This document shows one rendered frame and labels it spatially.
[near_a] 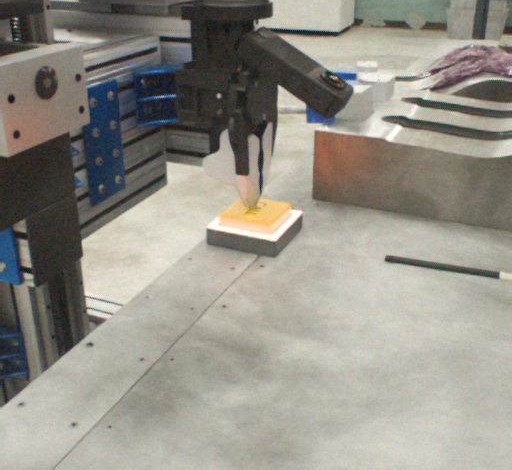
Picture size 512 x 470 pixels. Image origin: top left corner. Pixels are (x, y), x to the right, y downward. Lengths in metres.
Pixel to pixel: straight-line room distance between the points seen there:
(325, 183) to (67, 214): 0.32
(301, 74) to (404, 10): 7.55
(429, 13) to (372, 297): 7.57
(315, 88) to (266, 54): 0.06
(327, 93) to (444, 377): 0.27
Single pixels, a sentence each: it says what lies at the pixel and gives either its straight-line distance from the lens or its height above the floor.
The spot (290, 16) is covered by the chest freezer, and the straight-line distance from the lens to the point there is 7.56.
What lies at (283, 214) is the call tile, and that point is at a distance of 0.70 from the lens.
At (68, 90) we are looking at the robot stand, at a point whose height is 0.95.
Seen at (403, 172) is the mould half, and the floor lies 0.85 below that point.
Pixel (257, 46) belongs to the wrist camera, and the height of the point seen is 1.01.
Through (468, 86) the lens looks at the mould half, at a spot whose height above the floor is 0.88.
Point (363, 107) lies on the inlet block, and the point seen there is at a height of 0.91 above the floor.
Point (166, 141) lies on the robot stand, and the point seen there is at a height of 0.76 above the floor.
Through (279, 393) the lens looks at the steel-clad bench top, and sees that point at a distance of 0.49.
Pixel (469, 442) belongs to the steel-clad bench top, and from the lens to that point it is 0.48.
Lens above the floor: 1.11
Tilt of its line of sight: 24 degrees down
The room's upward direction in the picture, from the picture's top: straight up
